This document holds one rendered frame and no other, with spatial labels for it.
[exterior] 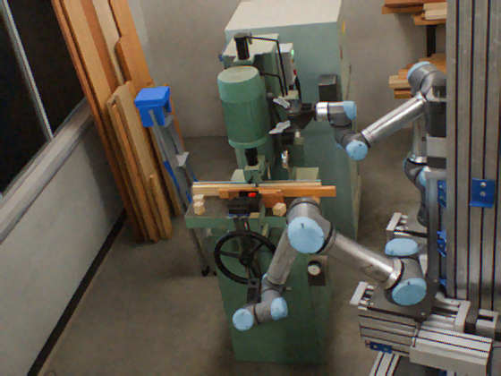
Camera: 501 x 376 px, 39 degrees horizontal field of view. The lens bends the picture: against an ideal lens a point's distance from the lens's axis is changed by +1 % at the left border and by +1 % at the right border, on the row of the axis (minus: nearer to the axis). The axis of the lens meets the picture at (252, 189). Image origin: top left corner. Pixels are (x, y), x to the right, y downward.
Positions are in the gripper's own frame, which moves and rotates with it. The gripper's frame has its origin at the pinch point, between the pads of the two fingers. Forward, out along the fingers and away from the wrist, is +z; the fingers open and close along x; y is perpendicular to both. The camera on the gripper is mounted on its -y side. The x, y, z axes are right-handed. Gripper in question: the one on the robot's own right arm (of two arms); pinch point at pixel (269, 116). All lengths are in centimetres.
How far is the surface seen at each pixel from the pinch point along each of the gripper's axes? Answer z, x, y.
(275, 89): 2.1, -21.1, -14.0
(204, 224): 35, 35, -33
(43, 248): 139, 33, -76
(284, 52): -2.6, -36.0, -8.5
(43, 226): 139, 22, -72
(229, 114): 17.0, -1.4, 1.6
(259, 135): 6.0, 4.0, -8.8
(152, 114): 77, -33, -54
